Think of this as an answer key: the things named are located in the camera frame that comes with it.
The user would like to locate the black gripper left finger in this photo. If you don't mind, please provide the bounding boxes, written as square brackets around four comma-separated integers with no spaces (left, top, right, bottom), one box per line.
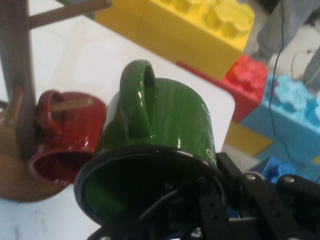
[196,175,236,240]

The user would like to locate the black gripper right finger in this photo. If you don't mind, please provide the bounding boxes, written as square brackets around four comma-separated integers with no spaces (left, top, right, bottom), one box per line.
[216,151,320,240]

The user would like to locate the green mug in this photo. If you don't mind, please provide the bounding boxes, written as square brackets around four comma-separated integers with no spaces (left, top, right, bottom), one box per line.
[73,58,237,227]

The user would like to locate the deep blue toy brick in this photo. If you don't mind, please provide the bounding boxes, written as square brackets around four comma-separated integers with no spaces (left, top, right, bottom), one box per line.
[249,155,320,184]

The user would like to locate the flat yellow toy brick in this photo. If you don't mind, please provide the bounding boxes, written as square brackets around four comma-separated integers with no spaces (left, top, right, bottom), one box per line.
[223,121,274,157]

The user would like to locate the large sky blue toy brick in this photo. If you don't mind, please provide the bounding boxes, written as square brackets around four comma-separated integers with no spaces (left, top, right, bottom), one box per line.
[239,73,320,166]

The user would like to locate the small red toy brick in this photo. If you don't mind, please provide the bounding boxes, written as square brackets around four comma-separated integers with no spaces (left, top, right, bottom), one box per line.
[175,54,269,124]

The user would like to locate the grey trouser leg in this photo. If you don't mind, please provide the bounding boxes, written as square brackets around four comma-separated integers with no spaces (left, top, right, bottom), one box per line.
[300,48,320,87]
[250,0,305,65]

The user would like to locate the red mug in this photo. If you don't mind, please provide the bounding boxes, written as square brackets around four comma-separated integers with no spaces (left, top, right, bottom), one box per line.
[27,89,109,186]

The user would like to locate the big yellow toy brick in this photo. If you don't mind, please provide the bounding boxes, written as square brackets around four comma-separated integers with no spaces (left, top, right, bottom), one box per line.
[94,0,256,82]

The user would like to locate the brown wooden mug tree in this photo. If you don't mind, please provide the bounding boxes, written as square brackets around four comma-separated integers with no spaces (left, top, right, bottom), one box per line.
[0,0,113,202]

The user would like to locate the thin dark hanging cable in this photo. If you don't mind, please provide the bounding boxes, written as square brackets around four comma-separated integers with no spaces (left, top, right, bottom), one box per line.
[268,0,296,166]

